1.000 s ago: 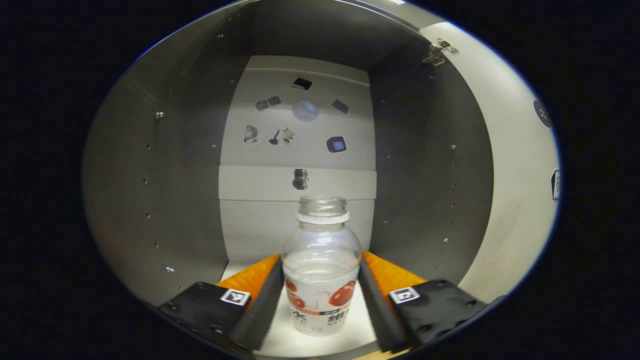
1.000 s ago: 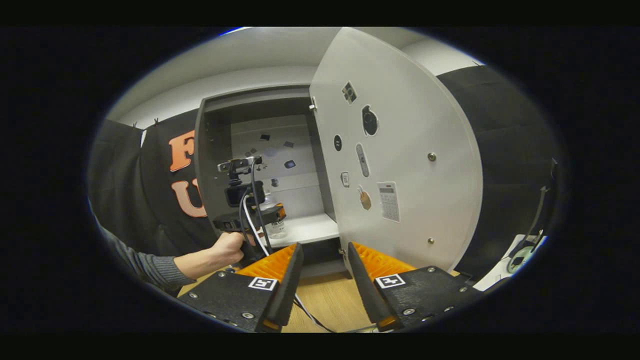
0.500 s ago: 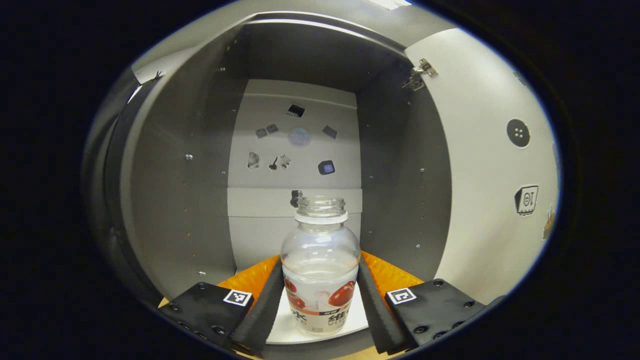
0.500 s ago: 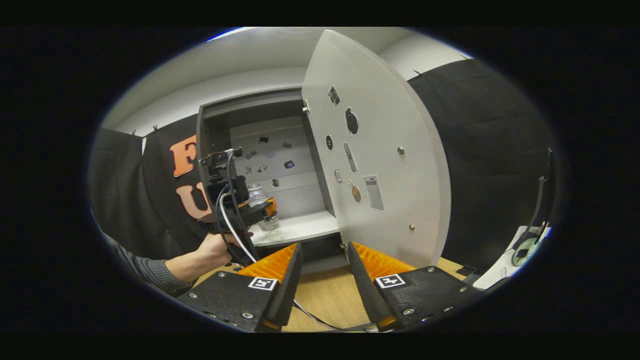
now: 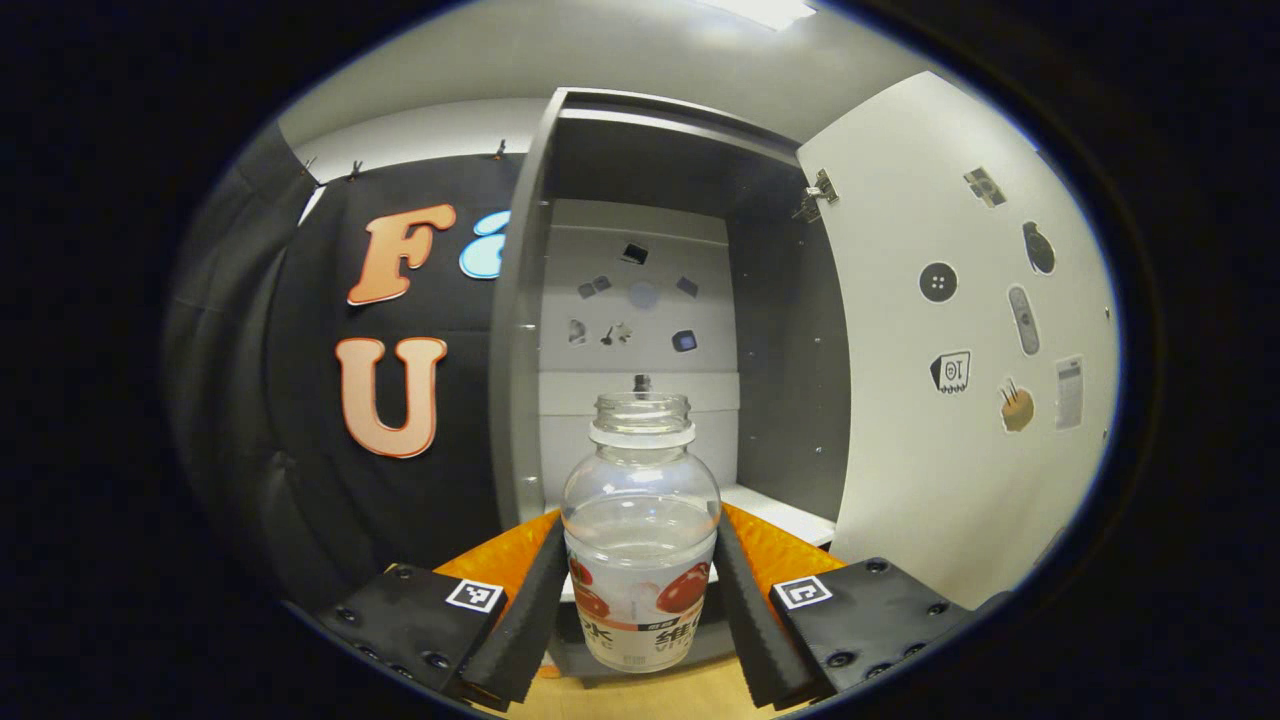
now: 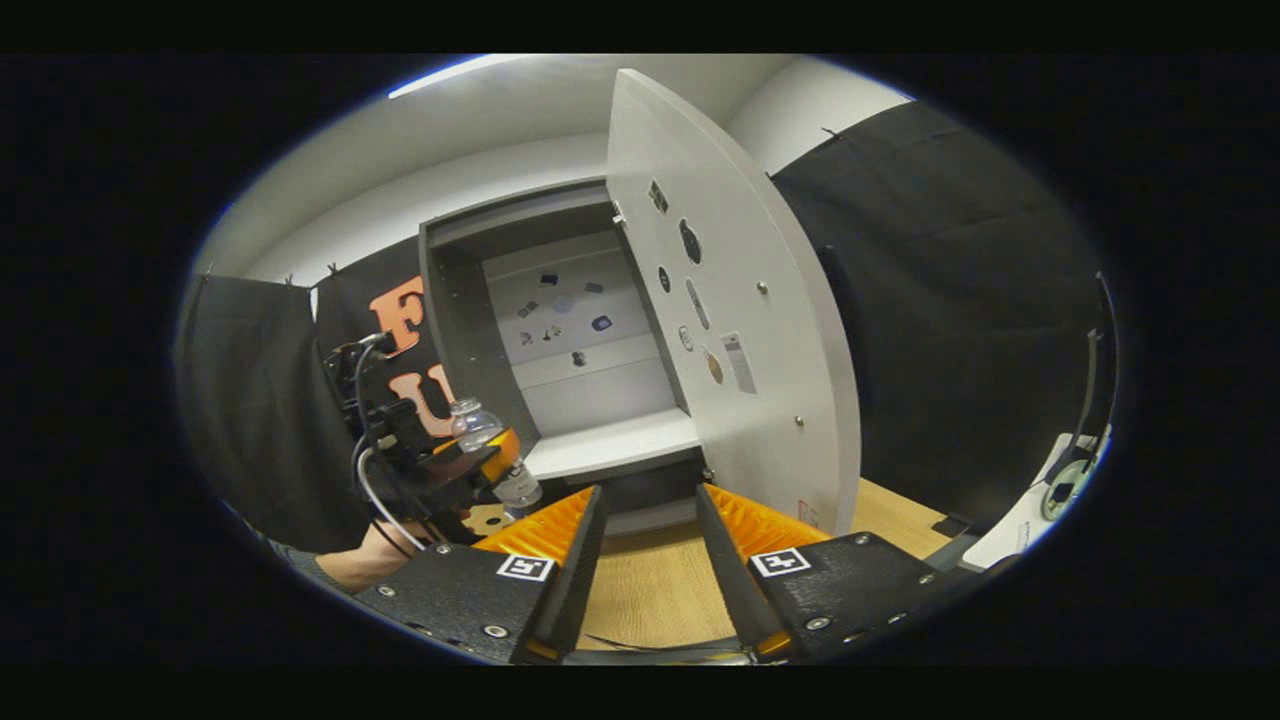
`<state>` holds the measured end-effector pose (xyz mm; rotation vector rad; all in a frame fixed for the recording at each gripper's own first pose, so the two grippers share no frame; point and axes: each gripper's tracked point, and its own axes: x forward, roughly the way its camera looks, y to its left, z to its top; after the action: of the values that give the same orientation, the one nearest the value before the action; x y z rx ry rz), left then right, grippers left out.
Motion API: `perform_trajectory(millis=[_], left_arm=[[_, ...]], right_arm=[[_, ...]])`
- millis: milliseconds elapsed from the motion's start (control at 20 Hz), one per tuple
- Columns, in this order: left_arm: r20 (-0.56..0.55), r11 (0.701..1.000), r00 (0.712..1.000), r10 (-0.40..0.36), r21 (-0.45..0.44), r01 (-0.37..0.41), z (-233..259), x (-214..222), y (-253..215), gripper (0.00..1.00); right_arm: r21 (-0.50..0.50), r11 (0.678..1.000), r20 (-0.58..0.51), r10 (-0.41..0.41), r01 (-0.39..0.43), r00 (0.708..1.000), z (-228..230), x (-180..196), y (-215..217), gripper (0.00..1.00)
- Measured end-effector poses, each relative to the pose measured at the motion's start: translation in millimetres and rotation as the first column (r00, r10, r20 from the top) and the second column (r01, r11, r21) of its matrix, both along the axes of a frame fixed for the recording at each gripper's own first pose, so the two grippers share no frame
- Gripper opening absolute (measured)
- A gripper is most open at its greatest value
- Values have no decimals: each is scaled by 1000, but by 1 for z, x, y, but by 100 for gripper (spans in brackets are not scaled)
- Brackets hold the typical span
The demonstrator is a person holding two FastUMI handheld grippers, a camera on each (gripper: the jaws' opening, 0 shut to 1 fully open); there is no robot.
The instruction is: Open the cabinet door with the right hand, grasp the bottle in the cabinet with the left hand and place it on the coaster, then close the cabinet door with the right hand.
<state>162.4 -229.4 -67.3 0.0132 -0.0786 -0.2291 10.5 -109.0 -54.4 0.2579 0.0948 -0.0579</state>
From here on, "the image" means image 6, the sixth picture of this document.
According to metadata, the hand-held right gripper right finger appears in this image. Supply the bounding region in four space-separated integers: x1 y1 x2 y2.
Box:
695 483 966 663

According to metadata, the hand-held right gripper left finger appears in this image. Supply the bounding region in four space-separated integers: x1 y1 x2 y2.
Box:
355 485 608 666

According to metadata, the clear plastic bottle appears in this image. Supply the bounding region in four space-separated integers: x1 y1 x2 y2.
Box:
448 398 544 521

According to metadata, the grey cabinet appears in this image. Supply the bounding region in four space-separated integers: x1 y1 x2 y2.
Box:
418 178 706 536

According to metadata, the white cabinet door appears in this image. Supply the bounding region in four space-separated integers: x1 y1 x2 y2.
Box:
605 68 863 536

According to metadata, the white cabinet shelf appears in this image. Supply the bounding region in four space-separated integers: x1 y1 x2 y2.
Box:
522 408 701 481

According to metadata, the white flat device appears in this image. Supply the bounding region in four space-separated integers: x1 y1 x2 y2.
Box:
965 430 1113 573

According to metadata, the round grey-green reel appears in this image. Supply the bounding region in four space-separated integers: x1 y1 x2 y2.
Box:
1040 458 1098 521

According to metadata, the black backdrop cloth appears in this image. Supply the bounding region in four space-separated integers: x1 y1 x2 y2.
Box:
175 100 1116 556

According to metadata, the wide ceiling light panel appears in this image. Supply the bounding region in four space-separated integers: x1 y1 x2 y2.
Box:
388 53 521 99

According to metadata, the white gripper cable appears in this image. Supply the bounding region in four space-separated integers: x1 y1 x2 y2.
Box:
355 445 426 553

